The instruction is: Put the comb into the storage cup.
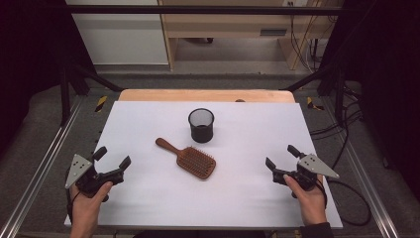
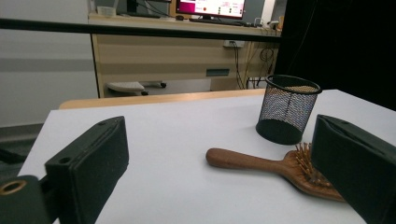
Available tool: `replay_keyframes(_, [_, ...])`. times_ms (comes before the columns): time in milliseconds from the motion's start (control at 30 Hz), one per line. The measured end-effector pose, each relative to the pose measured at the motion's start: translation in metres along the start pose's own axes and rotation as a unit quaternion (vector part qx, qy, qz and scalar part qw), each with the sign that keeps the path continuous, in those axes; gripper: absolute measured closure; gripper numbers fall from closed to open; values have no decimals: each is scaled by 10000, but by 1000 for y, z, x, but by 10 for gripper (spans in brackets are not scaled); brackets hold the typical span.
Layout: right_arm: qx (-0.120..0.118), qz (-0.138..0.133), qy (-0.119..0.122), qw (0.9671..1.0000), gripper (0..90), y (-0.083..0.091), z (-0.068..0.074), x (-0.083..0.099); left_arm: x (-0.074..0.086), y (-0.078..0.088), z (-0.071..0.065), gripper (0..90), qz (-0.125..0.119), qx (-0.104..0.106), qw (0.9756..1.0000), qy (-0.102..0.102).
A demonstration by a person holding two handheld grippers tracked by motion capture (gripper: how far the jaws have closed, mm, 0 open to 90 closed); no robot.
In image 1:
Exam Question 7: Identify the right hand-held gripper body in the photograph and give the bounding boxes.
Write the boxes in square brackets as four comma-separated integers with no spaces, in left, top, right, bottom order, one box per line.
[271,153,341,192]

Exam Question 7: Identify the wooden table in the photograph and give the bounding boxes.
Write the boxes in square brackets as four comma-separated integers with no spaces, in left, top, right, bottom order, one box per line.
[118,88,296,103]

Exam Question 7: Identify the aluminium floor rail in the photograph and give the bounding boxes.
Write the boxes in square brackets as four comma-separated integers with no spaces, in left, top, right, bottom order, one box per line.
[320,96,401,238]
[0,94,86,238]

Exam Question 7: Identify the person's right hand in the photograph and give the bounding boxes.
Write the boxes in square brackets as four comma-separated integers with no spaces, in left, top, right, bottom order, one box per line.
[282,174,328,227]

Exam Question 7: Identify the white cabinet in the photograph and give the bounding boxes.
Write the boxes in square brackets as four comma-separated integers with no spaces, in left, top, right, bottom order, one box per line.
[64,0,170,66]

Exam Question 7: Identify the black curtain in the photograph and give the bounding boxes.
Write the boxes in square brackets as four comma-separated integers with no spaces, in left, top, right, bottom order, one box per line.
[0,0,97,158]
[320,0,420,191]

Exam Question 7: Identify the black metal stand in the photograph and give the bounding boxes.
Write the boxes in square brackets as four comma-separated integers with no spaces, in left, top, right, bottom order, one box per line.
[279,63,347,127]
[59,63,124,127]

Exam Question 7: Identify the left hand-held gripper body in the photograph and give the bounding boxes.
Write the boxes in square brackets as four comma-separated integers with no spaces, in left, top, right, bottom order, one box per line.
[64,153,125,203]

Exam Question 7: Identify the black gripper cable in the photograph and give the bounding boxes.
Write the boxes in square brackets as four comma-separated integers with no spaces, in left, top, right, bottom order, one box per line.
[65,167,82,223]
[315,178,372,228]

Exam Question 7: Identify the black mesh cup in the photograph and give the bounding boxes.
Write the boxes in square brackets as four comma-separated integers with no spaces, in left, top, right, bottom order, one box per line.
[187,107,216,144]

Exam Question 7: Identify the person's left hand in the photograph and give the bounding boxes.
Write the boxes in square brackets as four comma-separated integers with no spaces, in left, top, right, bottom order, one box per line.
[68,180,114,220]

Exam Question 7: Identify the hanging desk cables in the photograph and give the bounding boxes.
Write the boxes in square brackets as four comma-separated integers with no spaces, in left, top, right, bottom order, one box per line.
[288,1,338,73]

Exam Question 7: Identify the yellow black tape marker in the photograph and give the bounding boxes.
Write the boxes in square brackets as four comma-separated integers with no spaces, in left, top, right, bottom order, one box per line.
[306,96,325,112]
[94,95,109,114]

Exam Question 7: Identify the wooden paddle hairbrush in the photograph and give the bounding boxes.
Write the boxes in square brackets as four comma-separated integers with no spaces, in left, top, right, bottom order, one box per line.
[155,137,218,180]

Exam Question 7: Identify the black horizontal frame bar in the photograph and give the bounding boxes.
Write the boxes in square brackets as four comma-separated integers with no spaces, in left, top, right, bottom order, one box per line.
[65,4,345,16]

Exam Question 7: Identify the bundle of floor cables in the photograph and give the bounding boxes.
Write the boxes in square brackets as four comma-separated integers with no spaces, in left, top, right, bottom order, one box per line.
[309,81,365,171]

